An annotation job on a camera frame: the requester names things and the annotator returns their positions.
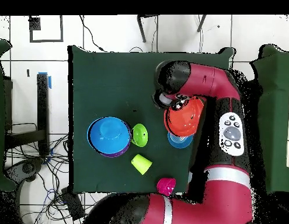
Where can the small ribbed green bowl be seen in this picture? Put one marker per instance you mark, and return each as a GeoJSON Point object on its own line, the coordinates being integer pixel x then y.
{"type": "Point", "coordinates": [140, 135]}

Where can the large light blue bowl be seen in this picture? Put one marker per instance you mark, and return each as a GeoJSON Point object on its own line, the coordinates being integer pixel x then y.
{"type": "Point", "coordinates": [109, 136]}

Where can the orange plastic bowl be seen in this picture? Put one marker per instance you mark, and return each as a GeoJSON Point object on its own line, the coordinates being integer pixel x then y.
{"type": "Point", "coordinates": [184, 121]}

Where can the green plastic cup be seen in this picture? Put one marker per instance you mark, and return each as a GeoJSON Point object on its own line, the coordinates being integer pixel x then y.
{"type": "Point", "coordinates": [141, 163]}

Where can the purple plastic bowl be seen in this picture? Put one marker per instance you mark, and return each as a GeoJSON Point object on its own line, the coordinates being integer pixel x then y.
{"type": "Point", "coordinates": [116, 154]}

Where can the pink plastic bowl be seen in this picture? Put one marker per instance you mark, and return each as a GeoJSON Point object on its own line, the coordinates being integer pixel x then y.
{"type": "Point", "coordinates": [166, 185]}

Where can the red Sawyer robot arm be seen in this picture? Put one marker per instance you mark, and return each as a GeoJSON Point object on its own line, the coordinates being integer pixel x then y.
{"type": "Point", "coordinates": [205, 79]}

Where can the ribbed light blue bowl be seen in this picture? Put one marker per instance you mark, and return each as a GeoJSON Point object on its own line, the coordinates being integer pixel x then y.
{"type": "Point", "coordinates": [179, 142]}

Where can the dark green table cloth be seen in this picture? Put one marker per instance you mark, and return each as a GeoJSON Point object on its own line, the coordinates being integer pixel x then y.
{"type": "Point", "coordinates": [99, 81]}

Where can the black metal chair legs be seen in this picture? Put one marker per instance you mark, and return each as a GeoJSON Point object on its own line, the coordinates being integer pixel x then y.
{"type": "Point", "coordinates": [141, 30]}

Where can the black power strip box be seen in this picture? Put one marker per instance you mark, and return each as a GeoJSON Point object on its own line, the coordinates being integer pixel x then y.
{"type": "Point", "coordinates": [73, 203]}

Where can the black stand post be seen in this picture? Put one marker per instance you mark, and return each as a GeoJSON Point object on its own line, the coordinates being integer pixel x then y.
{"type": "Point", "coordinates": [42, 105]}

